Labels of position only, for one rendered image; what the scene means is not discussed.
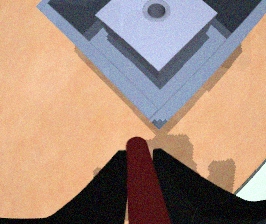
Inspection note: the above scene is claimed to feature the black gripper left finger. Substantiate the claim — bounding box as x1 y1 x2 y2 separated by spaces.
0 149 128 224

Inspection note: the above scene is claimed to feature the light blue square plate with hole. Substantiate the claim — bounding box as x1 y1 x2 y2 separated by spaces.
96 0 217 80

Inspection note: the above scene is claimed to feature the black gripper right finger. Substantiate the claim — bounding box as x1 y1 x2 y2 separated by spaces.
153 148 266 224

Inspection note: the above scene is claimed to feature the red peg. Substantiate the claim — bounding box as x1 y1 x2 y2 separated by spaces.
126 136 172 224

